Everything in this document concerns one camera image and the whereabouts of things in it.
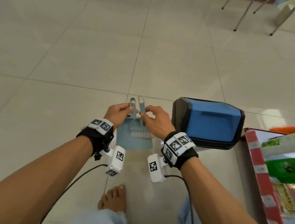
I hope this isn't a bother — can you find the beige tiled floor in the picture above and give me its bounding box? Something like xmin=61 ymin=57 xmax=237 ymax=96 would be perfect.
xmin=0 ymin=0 xmax=295 ymax=224

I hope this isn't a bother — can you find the black cable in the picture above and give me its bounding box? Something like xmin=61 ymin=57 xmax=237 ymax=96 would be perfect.
xmin=165 ymin=174 xmax=194 ymax=224
xmin=38 ymin=164 xmax=109 ymax=224

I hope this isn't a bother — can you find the light blue small brush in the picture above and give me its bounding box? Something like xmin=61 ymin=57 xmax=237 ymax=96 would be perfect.
xmin=130 ymin=96 xmax=151 ymax=138

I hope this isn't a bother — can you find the green shampoo bottle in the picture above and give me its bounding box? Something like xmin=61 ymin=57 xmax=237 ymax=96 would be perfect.
xmin=265 ymin=159 xmax=295 ymax=184

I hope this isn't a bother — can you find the person's left hand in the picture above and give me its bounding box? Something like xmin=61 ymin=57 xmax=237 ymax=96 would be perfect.
xmin=103 ymin=102 xmax=140 ymax=133

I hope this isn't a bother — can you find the person's right forearm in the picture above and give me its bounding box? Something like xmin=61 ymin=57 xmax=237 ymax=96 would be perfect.
xmin=179 ymin=157 xmax=256 ymax=224

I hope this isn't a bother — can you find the store shelf with red edge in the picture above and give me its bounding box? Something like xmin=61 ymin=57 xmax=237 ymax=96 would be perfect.
xmin=243 ymin=127 xmax=295 ymax=224

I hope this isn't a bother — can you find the grey metal chair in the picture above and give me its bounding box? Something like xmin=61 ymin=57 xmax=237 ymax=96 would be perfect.
xmin=221 ymin=0 xmax=269 ymax=32

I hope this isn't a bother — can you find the blue trash bin black rim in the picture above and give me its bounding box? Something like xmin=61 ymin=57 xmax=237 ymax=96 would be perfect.
xmin=171 ymin=97 xmax=246 ymax=150

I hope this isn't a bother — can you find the person's left forearm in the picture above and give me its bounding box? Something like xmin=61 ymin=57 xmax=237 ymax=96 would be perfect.
xmin=0 ymin=135 xmax=94 ymax=224

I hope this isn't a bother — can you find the person's left foot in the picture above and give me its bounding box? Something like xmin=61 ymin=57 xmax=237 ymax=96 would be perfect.
xmin=98 ymin=184 xmax=127 ymax=214

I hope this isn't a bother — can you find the light blue plastic dustpan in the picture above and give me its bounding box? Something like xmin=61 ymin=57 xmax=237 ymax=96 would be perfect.
xmin=116 ymin=98 xmax=154 ymax=151

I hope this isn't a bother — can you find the person's right hand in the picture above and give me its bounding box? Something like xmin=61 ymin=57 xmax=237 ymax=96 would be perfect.
xmin=139 ymin=105 xmax=176 ymax=141

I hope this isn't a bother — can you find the tall white bottle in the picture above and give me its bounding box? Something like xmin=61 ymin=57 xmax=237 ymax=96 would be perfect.
xmin=260 ymin=134 xmax=295 ymax=157

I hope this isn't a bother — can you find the strip of gold sachets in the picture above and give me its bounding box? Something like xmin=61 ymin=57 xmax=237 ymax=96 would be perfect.
xmin=272 ymin=182 xmax=295 ymax=217

